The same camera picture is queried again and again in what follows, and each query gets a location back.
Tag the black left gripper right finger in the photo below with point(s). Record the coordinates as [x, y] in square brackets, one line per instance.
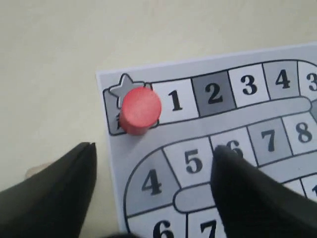
[253, 205]

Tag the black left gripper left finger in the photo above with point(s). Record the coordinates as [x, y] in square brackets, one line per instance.
[52, 203]

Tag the red cylinder game piece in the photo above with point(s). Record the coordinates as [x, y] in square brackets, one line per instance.
[141, 109]

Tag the printed paper game board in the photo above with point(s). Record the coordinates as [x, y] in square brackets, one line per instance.
[261, 104]

